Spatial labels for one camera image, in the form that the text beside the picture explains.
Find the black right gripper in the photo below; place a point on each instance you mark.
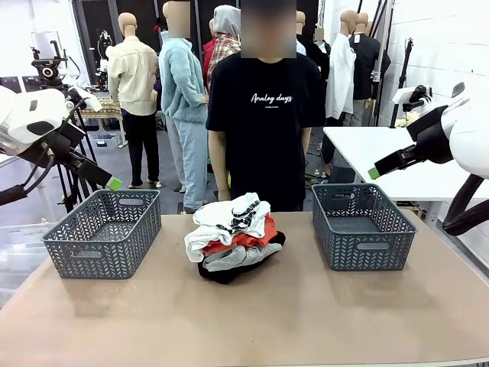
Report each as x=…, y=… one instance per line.
x=431, y=137

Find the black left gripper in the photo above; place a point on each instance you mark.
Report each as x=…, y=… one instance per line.
x=57, y=147

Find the orange cartoon mouse shirt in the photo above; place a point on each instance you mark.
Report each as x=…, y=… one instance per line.
x=263, y=233

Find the white garment with black print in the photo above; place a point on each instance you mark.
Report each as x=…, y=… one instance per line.
x=229, y=218

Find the light grey garment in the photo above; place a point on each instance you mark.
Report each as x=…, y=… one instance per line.
x=244, y=258

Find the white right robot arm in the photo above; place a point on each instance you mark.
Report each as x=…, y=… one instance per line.
x=470, y=134

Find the person's right forearm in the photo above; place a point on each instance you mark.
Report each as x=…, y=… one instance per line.
x=218, y=179

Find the white table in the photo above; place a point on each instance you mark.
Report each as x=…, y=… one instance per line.
x=382, y=160

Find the table with patterned cloth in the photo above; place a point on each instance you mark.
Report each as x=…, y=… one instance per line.
x=111, y=109

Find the grey basket with label sticker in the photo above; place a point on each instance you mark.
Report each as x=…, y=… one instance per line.
x=363, y=229

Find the grey plastic basket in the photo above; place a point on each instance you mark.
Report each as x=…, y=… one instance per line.
x=103, y=244

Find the black light stand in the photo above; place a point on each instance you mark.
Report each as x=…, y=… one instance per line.
x=402, y=84

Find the mannequin in black jacket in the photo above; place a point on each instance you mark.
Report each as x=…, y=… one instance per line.
x=366, y=69

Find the mannequin in white shirt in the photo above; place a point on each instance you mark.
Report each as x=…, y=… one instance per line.
x=340, y=76

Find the mannequin in cream jacket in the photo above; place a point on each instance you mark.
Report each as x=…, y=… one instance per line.
x=131, y=80

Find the clear plastic storage box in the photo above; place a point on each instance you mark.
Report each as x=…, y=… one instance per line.
x=19, y=248

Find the mannequin in light blue fleece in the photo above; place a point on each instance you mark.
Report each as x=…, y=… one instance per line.
x=183, y=91

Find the person in black t-shirt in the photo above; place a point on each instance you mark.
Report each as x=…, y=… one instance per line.
x=263, y=134

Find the mannequin in dark suit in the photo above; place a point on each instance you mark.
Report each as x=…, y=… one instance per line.
x=311, y=49

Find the mannequin in plaid hooded shirt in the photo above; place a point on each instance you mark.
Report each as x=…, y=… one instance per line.
x=225, y=42

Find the black camera tripod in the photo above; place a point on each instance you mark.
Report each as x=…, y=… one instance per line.
x=68, y=191

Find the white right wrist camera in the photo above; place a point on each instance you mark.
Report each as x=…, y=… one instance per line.
x=409, y=95

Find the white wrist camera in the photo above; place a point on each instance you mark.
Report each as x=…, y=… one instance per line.
x=409, y=95
x=86, y=97

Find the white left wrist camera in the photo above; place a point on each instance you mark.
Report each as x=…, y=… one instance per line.
x=86, y=97

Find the black camera on tripod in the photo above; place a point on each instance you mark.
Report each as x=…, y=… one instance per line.
x=47, y=69

